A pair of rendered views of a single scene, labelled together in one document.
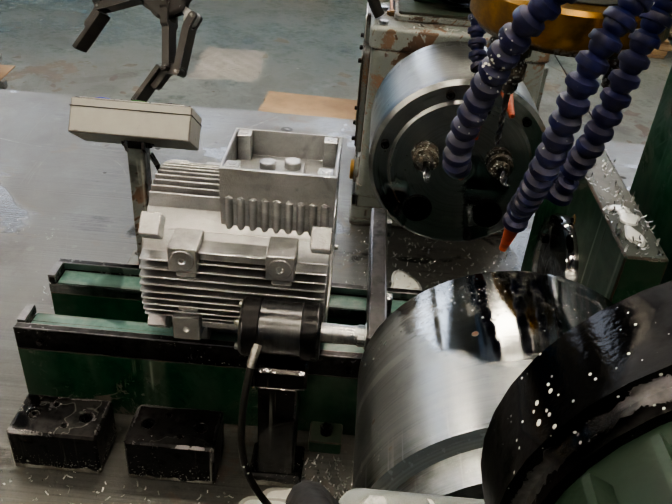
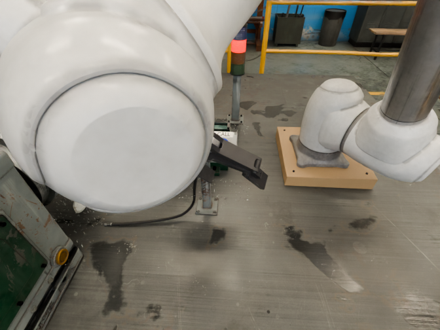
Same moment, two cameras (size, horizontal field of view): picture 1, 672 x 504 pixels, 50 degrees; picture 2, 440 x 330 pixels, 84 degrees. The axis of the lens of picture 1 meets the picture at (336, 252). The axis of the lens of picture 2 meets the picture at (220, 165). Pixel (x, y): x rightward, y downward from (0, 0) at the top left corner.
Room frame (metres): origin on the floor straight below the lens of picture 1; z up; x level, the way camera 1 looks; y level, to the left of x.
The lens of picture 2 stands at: (1.44, 0.36, 1.42)
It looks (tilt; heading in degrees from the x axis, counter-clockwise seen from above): 41 degrees down; 183
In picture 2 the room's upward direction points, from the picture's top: straight up
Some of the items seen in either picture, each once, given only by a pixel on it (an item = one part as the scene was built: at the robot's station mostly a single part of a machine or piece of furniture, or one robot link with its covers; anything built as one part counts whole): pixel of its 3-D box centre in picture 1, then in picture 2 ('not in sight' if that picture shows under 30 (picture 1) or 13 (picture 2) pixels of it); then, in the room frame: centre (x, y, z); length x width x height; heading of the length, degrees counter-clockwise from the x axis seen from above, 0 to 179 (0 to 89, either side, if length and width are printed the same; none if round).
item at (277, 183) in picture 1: (283, 181); not in sight; (0.69, 0.06, 1.11); 0.12 x 0.11 x 0.07; 89
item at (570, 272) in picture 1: (550, 276); not in sight; (0.69, -0.25, 1.02); 0.15 x 0.02 x 0.15; 179
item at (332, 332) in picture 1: (331, 333); not in sight; (0.56, 0.00, 1.01); 0.08 x 0.02 x 0.02; 89
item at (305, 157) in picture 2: not in sight; (317, 142); (0.68, 0.70, 0.88); 0.22 x 0.18 x 0.06; 1
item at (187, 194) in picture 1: (246, 249); not in sight; (0.69, 0.10, 1.02); 0.20 x 0.19 x 0.19; 89
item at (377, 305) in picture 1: (375, 275); not in sight; (0.66, -0.05, 1.01); 0.26 x 0.04 x 0.03; 179
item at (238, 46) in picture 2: not in sight; (238, 44); (0.40, 0.39, 1.14); 0.06 x 0.06 x 0.04
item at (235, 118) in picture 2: not in sight; (237, 78); (0.40, 0.39, 1.01); 0.08 x 0.08 x 0.42; 89
